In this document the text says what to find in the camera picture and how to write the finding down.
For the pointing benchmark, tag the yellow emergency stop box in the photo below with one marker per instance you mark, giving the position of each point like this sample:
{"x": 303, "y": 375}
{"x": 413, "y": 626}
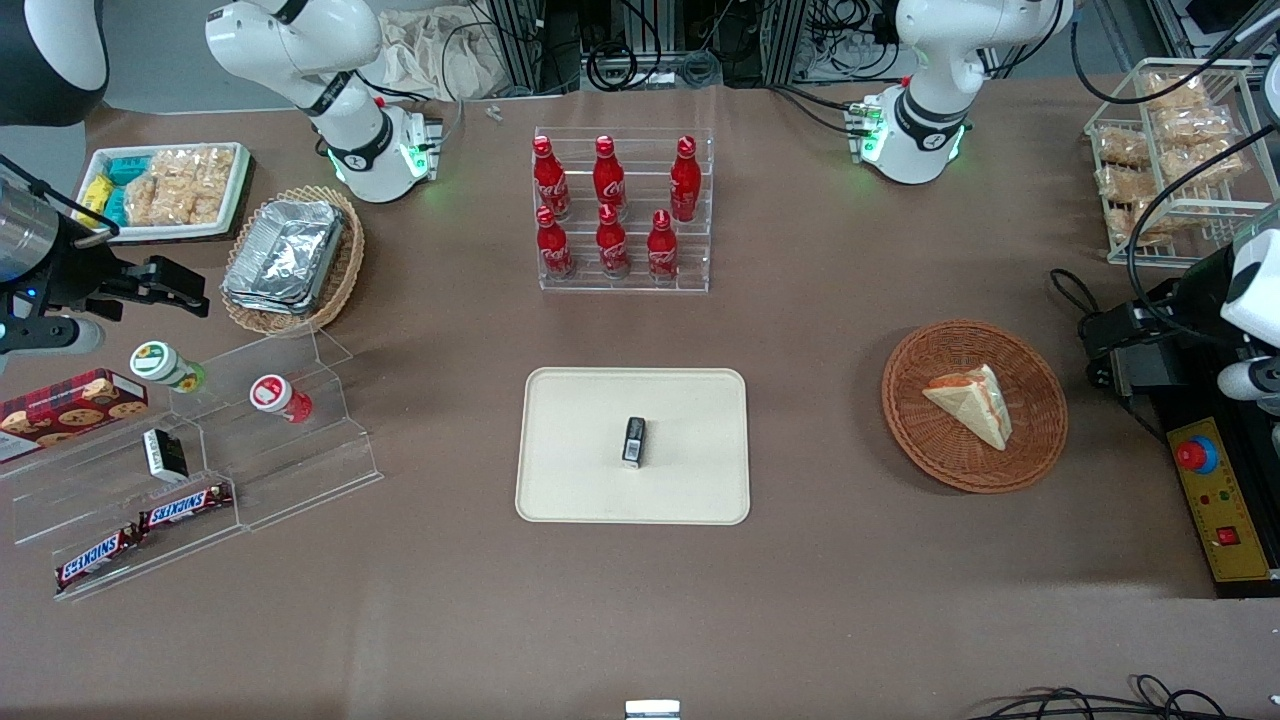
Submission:
{"x": 1225, "y": 510}

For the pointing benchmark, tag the red cookie box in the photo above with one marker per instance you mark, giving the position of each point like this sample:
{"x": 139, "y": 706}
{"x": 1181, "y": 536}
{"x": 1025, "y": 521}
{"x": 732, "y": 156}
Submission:
{"x": 70, "y": 410}

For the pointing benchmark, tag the small white black device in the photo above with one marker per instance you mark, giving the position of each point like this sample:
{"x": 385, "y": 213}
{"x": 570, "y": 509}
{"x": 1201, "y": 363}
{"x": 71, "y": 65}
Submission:
{"x": 652, "y": 711}

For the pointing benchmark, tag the black base board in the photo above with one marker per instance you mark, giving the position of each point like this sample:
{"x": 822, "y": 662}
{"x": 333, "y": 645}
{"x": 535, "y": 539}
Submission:
{"x": 1195, "y": 405}

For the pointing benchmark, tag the black and white small box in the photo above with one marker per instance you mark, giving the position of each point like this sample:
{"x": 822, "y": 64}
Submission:
{"x": 165, "y": 455}

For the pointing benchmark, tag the grey metal box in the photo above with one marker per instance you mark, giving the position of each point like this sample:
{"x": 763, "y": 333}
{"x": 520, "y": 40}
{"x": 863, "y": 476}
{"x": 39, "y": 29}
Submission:
{"x": 1145, "y": 370}

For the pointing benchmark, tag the yellow snack packet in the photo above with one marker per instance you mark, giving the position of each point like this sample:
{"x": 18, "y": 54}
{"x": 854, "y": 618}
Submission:
{"x": 94, "y": 195}

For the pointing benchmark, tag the green lid cup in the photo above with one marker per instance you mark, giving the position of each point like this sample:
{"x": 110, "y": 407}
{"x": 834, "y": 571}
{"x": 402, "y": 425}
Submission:
{"x": 160, "y": 364}

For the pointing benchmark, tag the teal snack packet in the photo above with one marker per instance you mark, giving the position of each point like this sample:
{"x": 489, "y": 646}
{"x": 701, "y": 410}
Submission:
{"x": 127, "y": 168}
{"x": 116, "y": 205}

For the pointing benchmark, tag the clear acrylic step display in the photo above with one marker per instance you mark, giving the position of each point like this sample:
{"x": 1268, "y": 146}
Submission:
{"x": 300, "y": 470}

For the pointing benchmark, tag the beige rectangular tray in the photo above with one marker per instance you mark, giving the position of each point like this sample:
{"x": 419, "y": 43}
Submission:
{"x": 580, "y": 450}

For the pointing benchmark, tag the round brown wicker basket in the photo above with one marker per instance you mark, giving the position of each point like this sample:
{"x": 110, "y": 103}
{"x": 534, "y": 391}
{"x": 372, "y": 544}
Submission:
{"x": 930, "y": 450}

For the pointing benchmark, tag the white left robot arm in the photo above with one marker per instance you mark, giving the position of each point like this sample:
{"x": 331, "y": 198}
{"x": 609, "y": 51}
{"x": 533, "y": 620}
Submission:
{"x": 920, "y": 130}

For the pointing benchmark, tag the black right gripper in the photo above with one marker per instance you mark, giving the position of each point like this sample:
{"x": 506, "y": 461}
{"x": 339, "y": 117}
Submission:
{"x": 72, "y": 272}

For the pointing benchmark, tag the red lid cup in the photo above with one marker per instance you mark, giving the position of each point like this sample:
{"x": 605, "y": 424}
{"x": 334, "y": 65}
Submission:
{"x": 275, "y": 395}

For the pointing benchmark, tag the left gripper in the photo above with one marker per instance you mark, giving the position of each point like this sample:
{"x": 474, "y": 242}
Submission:
{"x": 1192, "y": 302}

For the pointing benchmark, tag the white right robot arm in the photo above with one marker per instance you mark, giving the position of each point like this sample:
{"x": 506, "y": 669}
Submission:
{"x": 360, "y": 140}

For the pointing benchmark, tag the white rectangular snack tray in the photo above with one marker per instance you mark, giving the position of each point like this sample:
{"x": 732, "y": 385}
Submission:
{"x": 235, "y": 195}

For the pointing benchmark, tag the clear rice cracker pack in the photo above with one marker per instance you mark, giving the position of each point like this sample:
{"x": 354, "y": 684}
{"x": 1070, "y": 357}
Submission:
{"x": 145, "y": 200}
{"x": 205, "y": 180}

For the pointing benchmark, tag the oval light wicker basket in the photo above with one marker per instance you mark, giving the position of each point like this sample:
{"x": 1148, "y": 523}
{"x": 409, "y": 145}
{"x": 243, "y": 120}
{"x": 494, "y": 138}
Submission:
{"x": 345, "y": 270}

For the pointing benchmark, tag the red cola bottle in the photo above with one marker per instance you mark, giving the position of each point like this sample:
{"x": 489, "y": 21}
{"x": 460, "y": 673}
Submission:
{"x": 549, "y": 180}
{"x": 662, "y": 248}
{"x": 553, "y": 245}
{"x": 608, "y": 178}
{"x": 685, "y": 180}
{"x": 611, "y": 243}

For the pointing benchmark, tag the brown snickers bar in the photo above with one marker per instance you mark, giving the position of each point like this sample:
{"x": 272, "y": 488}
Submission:
{"x": 98, "y": 557}
{"x": 185, "y": 507}

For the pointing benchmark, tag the triangular sandwich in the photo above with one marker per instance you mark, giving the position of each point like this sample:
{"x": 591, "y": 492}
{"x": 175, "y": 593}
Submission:
{"x": 975, "y": 405}

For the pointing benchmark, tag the clear acrylic bottle rack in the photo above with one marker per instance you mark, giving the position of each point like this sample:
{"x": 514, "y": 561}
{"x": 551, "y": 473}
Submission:
{"x": 700, "y": 260}

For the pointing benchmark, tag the clear cracker bag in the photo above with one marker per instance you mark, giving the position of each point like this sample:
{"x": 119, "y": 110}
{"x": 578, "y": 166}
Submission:
{"x": 1150, "y": 225}
{"x": 1122, "y": 147}
{"x": 1212, "y": 162}
{"x": 1192, "y": 128}
{"x": 1175, "y": 92}
{"x": 1125, "y": 183}

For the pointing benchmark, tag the beige cloth bag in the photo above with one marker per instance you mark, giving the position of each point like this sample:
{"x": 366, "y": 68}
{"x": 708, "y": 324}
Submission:
{"x": 440, "y": 55}

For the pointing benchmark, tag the aluminium foil container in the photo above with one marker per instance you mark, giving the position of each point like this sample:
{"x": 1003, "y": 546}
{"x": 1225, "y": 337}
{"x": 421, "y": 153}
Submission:
{"x": 265, "y": 306}
{"x": 285, "y": 250}

